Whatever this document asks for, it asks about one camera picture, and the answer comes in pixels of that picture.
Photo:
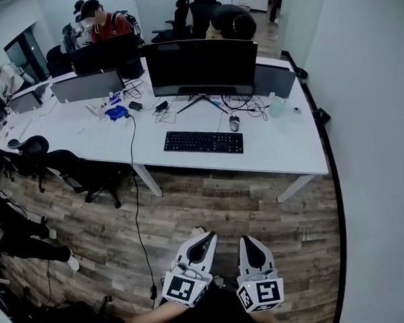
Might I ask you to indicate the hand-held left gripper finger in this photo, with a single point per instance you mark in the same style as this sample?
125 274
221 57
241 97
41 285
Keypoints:
212 255
189 246

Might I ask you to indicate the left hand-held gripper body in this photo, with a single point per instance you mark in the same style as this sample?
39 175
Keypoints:
181 288

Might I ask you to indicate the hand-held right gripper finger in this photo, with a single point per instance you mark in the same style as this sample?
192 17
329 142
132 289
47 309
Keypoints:
244 260
266 257

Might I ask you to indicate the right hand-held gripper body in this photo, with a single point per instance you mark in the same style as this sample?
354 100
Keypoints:
264 294

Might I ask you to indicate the black keyboard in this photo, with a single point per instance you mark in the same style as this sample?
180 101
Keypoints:
202 142

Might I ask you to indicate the grey black computer mouse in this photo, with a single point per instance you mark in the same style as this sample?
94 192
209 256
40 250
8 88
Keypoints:
234 123

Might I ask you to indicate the person's left forearm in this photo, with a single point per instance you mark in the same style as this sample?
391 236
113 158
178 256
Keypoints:
156 316

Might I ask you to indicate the person's right forearm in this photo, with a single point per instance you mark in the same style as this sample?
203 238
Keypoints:
267 321

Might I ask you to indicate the person's white shoe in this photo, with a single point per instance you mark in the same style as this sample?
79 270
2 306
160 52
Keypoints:
197 231

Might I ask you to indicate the person's black clothing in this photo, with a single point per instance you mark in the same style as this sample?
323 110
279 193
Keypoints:
216 312

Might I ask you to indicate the white desk leg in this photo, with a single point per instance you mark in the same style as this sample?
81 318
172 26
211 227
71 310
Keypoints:
149 180
296 188

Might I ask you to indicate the black mesh office chair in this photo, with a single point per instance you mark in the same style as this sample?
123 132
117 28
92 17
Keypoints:
70 167

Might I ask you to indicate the black power adapter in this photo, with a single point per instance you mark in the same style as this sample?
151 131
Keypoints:
161 106
135 105

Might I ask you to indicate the small grey round device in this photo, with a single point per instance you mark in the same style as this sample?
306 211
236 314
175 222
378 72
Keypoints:
298 110

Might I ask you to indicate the black desk clamp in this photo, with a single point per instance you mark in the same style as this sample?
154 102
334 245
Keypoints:
302 73
322 116

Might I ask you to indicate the blue cloth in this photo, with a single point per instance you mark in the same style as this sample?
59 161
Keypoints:
115 113

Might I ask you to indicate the blue and white small parts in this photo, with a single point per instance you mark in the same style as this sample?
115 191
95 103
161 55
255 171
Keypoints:
115 98

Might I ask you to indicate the small white fan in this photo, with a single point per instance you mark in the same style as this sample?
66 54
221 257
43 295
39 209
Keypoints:
91 109

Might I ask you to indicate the large black monitor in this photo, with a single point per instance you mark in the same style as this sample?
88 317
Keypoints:
200 66

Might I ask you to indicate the black cabinet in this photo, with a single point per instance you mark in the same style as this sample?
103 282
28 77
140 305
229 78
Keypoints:
26 55

